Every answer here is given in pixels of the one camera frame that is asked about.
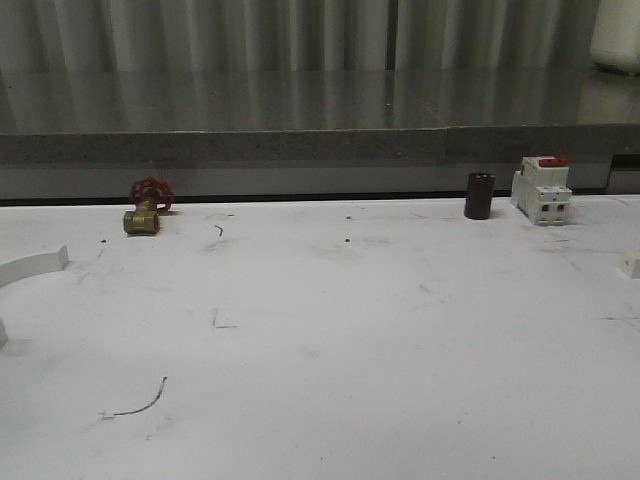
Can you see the white half pipe clamp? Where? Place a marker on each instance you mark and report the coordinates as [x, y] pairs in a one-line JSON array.
[[22, 264], [630, 264]]

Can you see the dark brown cylindrical capacitor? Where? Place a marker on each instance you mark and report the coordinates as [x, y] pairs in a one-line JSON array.
[[479, 194]]

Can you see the brass valve red handwheel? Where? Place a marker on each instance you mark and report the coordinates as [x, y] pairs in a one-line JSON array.
[[151, 197]]

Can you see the grey stone counter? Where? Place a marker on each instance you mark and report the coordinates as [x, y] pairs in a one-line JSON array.
[[86, 137]]

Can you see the grey curtain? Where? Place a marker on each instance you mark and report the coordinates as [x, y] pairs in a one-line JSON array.
[[250, 36]]

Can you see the white kitchen appliance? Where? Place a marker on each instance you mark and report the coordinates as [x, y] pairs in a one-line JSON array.
[[615, 38]]

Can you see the white circuit breaker red switch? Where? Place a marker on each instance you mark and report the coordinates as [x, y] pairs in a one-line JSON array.
[[539, 189]]

